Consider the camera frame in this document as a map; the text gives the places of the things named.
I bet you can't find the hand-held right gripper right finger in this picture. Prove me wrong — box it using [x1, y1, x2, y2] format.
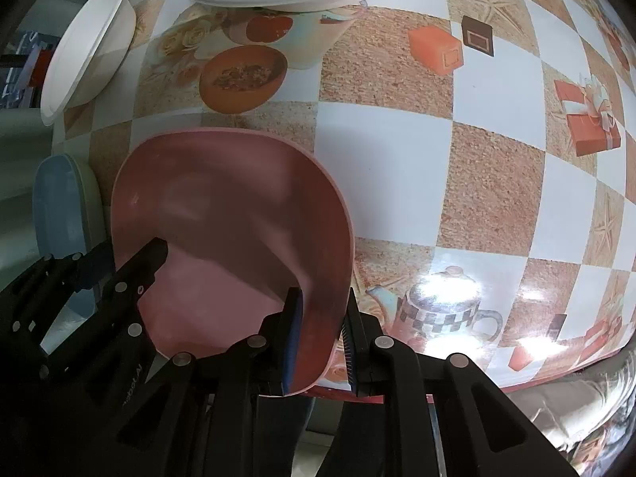
[318, 287, 581, 477]

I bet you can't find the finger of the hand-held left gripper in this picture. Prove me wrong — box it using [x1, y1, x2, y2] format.
[0, 242, 118, 359]
[97, 237, 170, 359]

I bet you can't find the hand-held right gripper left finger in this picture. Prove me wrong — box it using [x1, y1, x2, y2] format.
[64, 287, 310, 477]

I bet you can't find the pink bowl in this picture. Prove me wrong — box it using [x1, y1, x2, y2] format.
[110, 128, 355, 398]

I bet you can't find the pale grey plate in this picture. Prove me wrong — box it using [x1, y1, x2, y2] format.
[74, 158, 106, 259]

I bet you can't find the blue crate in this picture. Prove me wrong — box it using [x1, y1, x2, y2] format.
[6, 30, 55, 110]

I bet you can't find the checkered printed tablecloth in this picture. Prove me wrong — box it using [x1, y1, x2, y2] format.
[50, 0, 636, 403]

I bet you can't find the red box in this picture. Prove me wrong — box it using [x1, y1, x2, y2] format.
[29, 50, 54, 86]

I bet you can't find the white bowl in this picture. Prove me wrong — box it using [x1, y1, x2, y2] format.
[40, 0, 137, 127]

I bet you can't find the printed blanket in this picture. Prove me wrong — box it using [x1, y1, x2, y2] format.
[502, 348, 636, 477]

